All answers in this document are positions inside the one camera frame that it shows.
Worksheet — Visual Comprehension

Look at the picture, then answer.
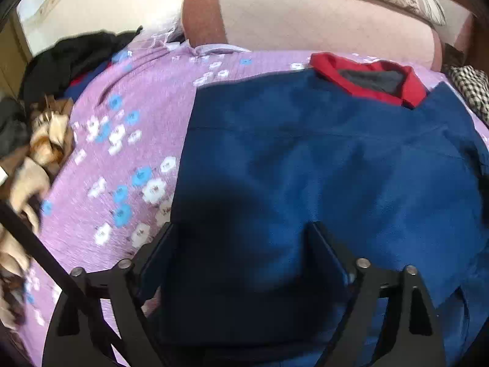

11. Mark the dark grey cloth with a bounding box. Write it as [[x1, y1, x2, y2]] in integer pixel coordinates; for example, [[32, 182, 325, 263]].
[[0, 97, 31, 157]]

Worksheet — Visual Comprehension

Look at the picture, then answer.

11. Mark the white lace cloth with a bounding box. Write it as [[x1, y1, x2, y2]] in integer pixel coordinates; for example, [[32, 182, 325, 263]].
[[145, 11, 251, 56]]

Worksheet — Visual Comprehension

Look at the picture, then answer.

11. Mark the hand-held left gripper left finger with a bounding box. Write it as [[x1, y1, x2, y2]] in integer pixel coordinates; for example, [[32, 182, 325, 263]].
[[57, 220, 180, 367]]

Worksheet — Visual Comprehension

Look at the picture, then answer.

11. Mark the pink sofa armrest cushion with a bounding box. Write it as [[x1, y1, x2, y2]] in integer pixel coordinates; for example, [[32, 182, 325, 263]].
[[433, 6, 476, 62], [181, 0, 444, 71]]

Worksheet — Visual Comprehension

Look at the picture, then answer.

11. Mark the blue jacket with red collar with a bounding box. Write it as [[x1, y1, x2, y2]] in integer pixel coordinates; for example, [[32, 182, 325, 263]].
[[156, 51, 489, 367]]

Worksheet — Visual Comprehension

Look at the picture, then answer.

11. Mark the black white checkered cloth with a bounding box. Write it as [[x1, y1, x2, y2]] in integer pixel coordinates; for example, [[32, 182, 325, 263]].
[[443, 65, 489, 127]]

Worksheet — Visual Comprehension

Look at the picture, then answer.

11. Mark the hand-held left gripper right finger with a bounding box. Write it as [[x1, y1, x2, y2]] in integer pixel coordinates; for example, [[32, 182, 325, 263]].
[[305, 221, 447, 367]]

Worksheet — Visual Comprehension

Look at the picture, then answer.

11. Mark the wooden cabinet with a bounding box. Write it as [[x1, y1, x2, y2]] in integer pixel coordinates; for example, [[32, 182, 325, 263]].
[[0, 19, 33, 96]]

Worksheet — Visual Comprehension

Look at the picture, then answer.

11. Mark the brown cream patterned cloth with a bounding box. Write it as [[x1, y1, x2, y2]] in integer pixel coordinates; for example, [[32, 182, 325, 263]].
[[0, 94, 75, 329]]

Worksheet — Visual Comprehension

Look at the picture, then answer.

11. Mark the purple floral bed blanket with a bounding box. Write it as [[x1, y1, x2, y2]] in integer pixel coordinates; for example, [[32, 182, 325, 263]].
[[11, 40, 489, 367]]

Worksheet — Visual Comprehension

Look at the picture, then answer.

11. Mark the dark blue cloth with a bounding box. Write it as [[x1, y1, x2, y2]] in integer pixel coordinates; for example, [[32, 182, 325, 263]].
[[63, 61, 115, 98]]

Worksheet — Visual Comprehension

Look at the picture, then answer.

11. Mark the black clothing pile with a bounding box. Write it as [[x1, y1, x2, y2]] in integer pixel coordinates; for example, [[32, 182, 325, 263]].
[[19, 26, 144, 96]]

